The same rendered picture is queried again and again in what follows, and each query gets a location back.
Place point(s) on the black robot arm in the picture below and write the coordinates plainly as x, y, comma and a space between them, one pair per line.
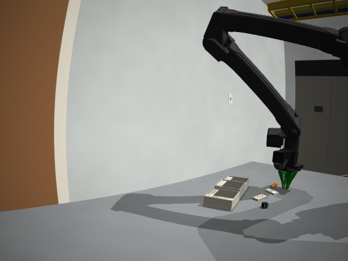
218, 43

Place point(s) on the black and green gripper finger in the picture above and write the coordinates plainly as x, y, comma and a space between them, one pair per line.
290, 177
283, 177

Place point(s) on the black die with white pips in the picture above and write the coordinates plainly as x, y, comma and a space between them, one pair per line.
264, 205

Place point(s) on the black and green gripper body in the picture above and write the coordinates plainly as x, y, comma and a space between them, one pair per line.
291, 169

